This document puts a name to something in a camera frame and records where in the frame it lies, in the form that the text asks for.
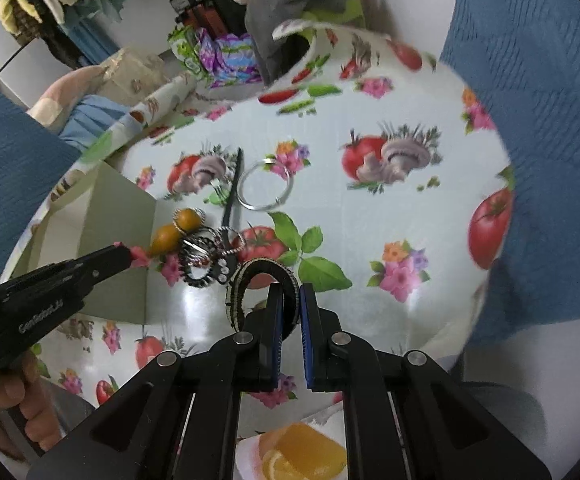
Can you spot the person's left hand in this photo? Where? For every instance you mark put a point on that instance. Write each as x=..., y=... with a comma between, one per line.
x=23, y=390

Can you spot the white cabinet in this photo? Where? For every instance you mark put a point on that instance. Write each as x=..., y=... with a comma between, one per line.
x=27, y=72

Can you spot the green snack bag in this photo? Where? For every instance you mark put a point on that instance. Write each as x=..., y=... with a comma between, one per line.
x=185, y=46

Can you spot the beige floral cushion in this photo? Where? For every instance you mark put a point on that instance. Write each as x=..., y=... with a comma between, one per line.
x=130, y=76

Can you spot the pink beige pillow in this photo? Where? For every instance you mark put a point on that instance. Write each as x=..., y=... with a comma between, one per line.
x=53, y=108

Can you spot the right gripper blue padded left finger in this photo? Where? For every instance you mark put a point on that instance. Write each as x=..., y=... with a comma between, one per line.
x=263, y=355

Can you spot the blue quilted chair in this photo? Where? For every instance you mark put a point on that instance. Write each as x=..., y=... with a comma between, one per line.
x=32, y=160
x=522, y=58

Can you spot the purple floral cloth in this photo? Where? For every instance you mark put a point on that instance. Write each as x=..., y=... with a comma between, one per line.
x=227, y=60

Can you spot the right blue quilted chair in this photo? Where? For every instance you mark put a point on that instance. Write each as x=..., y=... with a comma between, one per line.
x=522, y=58

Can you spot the left blue quilted chair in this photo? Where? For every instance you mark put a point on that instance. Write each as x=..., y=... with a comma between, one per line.
x=32, y=160

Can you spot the pink flower hair clip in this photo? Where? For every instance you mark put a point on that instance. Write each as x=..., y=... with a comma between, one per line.
x=138, y=257

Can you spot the orange gourd pendant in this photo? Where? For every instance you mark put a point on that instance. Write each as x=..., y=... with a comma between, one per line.
x=168, y=237

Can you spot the fruit print vinyl tablecloth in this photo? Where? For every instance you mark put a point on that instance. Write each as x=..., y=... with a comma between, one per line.
x=370, y=170

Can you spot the light blue folded cloth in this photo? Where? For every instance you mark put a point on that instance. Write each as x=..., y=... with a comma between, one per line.
x=89, y=119

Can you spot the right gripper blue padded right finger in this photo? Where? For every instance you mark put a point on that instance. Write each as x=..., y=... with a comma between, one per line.
x=325, y=345

